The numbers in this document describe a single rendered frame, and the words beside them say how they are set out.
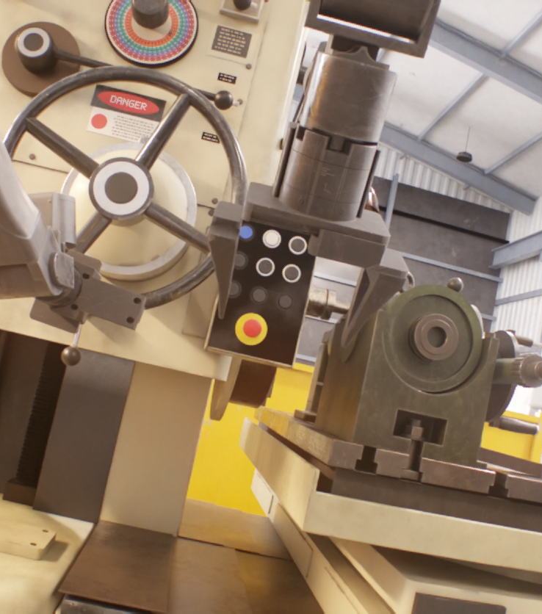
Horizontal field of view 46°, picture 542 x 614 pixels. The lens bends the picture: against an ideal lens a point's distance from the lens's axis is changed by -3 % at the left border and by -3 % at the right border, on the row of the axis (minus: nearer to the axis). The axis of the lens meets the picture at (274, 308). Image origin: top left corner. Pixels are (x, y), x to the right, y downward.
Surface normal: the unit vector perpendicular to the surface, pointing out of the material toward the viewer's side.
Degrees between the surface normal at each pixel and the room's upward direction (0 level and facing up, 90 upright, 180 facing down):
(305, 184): 115
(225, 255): 141
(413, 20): 155
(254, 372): 137
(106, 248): 120
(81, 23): 90
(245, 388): 148
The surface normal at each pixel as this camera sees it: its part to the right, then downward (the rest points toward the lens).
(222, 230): 0.24, -0.89
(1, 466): 0.13, -0.10
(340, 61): -0.43, 0.26
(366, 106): 0.39, 0.45
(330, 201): 0.11, 0.42
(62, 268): 1.00, -0.07
